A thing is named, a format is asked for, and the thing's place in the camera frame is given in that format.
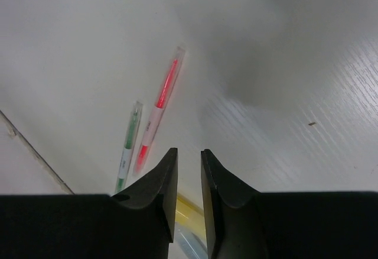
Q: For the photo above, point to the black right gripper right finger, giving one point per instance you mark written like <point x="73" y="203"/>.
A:
<point x="242" y="222"/>

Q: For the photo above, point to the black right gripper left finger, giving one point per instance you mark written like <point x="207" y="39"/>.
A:
<point x="137" y="222"/>

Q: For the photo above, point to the green pen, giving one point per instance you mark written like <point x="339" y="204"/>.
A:
<point x="128" y="147"/>

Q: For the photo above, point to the red pen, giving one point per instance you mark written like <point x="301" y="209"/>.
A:
<point x="158" y="109"/>

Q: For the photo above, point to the yellow highlighter marker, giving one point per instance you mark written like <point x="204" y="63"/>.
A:
<point x="188" y="213"/>

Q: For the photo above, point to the blue highlighter marker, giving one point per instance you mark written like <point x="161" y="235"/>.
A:
<point x="189" y="243"/>

